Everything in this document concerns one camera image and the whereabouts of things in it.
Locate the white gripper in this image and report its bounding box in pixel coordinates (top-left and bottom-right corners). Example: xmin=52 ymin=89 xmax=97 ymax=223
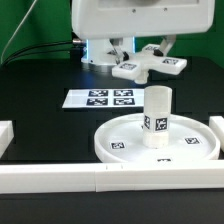
xmin=71 ymin=0 xmax=215 ymax=64

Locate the white cross-shaped table base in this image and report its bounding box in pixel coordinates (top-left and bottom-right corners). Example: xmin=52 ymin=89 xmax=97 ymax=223
xmin=112 ymin=44 xmax=187 ymax=84

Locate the white round table top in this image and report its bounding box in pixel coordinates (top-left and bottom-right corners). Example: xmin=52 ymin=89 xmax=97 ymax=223
xmin=94 ymin=113 xmax=220 ymax=163

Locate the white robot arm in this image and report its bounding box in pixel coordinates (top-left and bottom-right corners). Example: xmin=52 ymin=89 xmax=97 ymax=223
xmin=71 ymin=0 xmax=215 ymax=67

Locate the white marker sheet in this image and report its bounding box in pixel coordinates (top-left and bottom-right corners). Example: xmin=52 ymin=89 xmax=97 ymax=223
xmin=62 ymin=88 xmax=144 ymax=109

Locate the white front fence bar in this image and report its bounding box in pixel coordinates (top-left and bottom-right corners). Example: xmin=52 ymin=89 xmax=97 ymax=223
xmin=0 ymin=160 xmax=224 ymax=194

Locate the white left fence block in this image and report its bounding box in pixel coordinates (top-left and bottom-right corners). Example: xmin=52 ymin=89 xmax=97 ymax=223
xmin=0 ymin=121 xmax=14 ymax=158

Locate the grey thin cable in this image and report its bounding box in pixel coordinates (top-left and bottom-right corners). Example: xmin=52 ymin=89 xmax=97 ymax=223
xmin=0 ymin=0 xmax=39 ymax=65

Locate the black cable pair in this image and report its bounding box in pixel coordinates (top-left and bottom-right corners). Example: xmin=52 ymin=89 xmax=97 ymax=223
xmin=2 ymin=40 xmax=75 ymax=66

